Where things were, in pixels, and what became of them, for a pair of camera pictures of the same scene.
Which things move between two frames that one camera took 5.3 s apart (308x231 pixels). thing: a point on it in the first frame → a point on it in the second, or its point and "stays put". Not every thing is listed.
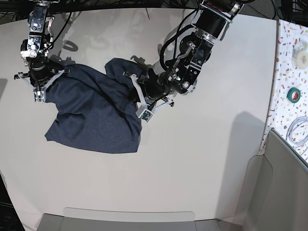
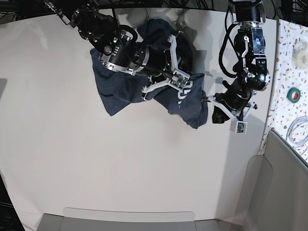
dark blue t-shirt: x=96 y=109 → x=183 y=93
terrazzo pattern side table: x=288 y=114 stays put
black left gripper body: x=40 y=68 → x=159 y=61
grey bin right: x=275 y=197 stays put
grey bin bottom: x=91 y=219 stays put
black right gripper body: x=157 y=88 → x=235 y=96
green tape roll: x=293 y=95 stays put
